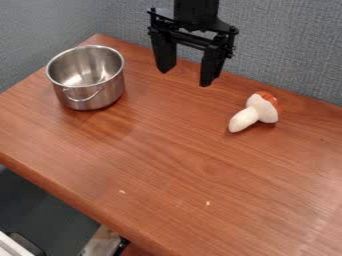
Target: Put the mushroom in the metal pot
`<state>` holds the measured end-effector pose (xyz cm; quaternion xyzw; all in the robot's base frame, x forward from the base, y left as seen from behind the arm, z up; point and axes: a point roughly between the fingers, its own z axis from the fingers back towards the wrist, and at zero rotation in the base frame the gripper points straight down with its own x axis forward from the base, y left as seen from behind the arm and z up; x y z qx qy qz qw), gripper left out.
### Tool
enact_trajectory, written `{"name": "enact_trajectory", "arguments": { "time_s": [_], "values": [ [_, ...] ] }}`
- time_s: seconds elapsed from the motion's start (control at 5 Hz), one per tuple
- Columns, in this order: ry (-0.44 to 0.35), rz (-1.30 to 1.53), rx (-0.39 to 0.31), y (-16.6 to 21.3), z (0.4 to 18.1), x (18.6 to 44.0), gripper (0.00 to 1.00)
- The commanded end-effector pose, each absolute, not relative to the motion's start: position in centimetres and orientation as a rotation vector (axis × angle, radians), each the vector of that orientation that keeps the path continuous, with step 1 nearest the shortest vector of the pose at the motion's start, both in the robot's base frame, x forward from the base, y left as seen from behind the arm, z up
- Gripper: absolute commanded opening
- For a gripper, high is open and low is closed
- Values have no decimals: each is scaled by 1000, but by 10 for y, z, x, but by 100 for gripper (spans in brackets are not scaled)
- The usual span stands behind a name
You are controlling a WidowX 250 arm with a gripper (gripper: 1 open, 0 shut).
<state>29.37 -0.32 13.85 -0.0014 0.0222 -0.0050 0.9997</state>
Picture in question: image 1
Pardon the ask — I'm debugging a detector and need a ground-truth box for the white and black floor object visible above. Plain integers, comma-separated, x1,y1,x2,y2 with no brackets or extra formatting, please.
0,231,46,256

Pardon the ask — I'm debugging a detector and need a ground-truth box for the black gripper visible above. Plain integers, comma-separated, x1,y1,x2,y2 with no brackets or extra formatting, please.
146,0,239,87

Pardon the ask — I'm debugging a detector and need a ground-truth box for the stainless steel pot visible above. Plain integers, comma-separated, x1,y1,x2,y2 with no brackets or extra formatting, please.
45,45,124,111

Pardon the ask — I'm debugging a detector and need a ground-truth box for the white and orange toy mushroom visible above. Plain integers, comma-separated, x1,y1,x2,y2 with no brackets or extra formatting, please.
228,91,279,133

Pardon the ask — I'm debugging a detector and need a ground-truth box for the metal table leg bracket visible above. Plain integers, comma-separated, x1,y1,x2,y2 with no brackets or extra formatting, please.
78,225,129,256

